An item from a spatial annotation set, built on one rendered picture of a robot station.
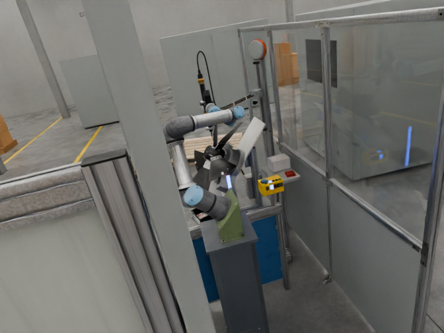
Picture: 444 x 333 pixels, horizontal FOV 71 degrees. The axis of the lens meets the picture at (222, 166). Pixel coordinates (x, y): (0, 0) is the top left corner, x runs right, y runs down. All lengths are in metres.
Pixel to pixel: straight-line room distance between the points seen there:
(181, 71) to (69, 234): 7.40
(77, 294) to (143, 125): 0.32
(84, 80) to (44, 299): 9.21
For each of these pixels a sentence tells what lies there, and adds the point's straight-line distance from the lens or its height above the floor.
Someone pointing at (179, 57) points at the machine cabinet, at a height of 1.58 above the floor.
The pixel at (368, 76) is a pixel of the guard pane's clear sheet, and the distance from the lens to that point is 1.80.
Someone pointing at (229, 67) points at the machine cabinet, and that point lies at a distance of 7.95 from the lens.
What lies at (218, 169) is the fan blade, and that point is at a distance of 2.29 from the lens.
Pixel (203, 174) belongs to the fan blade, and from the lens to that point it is 2.52.
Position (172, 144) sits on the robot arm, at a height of 1.54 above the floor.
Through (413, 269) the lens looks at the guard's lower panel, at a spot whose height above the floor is 0.83.
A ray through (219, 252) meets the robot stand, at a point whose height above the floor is 0.97.
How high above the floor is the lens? 2.13
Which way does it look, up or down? 25 degrees down
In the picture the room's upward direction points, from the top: 11 degrees counter-clockwise
